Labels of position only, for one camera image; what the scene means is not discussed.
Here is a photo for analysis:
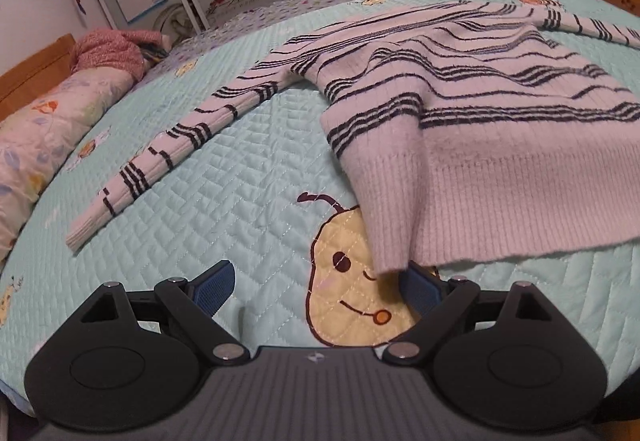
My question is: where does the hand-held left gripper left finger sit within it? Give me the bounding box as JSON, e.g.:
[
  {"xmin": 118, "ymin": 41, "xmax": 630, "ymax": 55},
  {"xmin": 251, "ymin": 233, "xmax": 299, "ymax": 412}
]
[{"xmin": 65, "ymin": 259, "xmax": 251, "ymax": 366}]

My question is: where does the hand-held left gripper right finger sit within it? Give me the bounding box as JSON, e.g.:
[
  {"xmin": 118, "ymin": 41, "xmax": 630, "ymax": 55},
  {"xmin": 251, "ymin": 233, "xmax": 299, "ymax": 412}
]
[{"xmin": 382, "ymin": 261, "xmax": 568, "ymax": 366}]

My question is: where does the pink striped knit sweater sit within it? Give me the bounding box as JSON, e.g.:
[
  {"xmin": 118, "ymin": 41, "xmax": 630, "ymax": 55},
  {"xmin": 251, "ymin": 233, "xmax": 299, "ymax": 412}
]
[{"xmin": 65, "ymin": 0, "xmax": 640, "ymax": 278}]

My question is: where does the mint quilted bedspread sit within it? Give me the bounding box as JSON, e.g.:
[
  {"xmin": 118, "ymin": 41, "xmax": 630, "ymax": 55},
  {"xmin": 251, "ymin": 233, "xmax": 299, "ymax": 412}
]
[{"xmin": 0, "ymin": 0, "xmax": 640, "ymax": 422}]

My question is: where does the floral pillow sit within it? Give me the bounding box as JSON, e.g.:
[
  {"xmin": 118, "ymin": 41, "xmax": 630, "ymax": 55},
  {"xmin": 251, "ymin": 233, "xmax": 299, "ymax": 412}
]
[{"xmin": 0, "ymin": 68, "xmax": 136, "ymax": 262}]

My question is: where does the pink knitted blanket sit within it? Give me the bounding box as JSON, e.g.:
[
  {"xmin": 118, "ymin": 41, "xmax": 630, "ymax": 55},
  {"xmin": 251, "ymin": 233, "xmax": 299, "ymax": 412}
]
[{"xmin": 70, "ymin": 28, "xmax": 168, "ymax": 84}]

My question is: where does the round standing fan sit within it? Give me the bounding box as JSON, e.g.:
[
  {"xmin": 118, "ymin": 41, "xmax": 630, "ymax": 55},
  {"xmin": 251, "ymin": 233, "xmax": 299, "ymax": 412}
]
[{"xmin": 155, "ymin": 3, "xmax": 206, "ymax": 44}]

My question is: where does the wooden headboard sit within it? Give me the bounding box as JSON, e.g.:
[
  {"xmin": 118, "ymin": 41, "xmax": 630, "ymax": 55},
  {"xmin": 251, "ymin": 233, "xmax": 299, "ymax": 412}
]
[{"xmin": 0, "ymin": 33, "xmax": 76, "ymax": 122}]

